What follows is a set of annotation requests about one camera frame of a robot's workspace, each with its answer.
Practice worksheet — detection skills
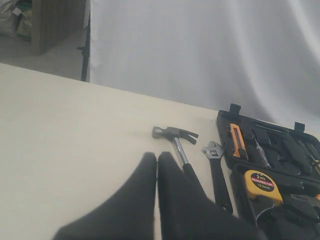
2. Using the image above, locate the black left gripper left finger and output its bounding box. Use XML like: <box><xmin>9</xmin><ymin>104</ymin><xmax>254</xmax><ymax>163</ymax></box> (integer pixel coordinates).
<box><xmin>53</xmin><ymin>152</ymin><xmax>157</xmax><ymax>240</ymax></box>

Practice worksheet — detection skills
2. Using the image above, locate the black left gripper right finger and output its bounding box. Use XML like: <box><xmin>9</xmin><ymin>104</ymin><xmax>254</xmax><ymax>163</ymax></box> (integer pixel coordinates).
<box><xmin>158</xmin><ymin>152</ymin><xmax>267</xmax><ymax>240</ymax></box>

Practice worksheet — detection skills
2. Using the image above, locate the adjustable wrench black handle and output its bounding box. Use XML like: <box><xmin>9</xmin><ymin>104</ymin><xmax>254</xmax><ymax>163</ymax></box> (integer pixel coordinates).
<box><xmin>201</xmin><ymin>140</ymin><xmax>234</xmax><ymax>215</ymax></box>

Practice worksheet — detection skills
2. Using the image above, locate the claw hammer black handle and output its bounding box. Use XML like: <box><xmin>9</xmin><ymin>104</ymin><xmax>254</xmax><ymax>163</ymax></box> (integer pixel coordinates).
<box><xmin>151</xmin><ymin>126</ymin><xmax>206</xmax><ymax>201</ymax></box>

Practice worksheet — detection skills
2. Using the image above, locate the black plastic tool case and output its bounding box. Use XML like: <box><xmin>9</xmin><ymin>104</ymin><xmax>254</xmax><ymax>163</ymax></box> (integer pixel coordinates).
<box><xmin>216</xmin><ymin>104</ymin><xmax>320</xmax><ymax>240</ymax></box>

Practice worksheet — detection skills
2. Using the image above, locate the yellow tape measure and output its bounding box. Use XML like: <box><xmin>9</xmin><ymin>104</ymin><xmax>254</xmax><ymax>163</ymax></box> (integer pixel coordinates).
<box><xmin>244</xmin><ymin>170</ymin><xmax>283</xmax><ymax>207</ymax></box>

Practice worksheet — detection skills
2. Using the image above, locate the orange utility knife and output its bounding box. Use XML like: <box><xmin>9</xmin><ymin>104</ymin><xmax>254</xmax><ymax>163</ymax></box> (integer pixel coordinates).
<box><xmin>229</xmin><ymin>123</ymin><xmax>248</xmax><ymax>160</ymax></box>

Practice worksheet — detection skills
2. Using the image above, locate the clear test pen screwdriver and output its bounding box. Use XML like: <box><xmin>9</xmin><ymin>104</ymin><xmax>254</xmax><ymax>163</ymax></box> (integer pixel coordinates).
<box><xmin>252</xmin><ymin>132</ymin><xmax>271</xmax><ymax>168</ymax></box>

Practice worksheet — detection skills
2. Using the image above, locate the black backdrop stand pole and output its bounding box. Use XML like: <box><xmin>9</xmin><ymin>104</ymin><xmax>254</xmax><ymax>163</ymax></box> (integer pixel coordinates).
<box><xmin>77</xmin><ymin>14</ymin><xmax>91</xmax><ymax>82</ymax></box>

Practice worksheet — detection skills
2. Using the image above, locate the white backdrop cloth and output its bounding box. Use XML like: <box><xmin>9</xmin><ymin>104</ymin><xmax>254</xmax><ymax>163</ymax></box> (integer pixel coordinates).
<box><xmin>90</xmin><ymin>0</ymin><xmax>320</xmax><ymax>135</ymax></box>

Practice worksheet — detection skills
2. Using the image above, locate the brown wooden cabinet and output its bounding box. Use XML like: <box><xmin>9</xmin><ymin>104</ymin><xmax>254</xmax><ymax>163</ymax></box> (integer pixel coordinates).
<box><xmin>31</xmin><ymin>0</ymin><xmax>87</xmax><ymax>55</ymax></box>

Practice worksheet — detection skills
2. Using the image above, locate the green white bag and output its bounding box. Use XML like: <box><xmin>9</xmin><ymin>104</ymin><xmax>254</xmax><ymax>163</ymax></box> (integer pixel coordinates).
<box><xmin>16</xmin><ymin>10</ymin><xmax>32</xmax><ymax>40</ymax></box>

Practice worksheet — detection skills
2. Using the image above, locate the white sack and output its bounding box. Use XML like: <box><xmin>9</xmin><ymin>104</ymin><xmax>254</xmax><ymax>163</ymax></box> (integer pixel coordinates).
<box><xmin>0</xmin><ymin>0</ymin><xmax>19</xmax><ymax>37</ymax></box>

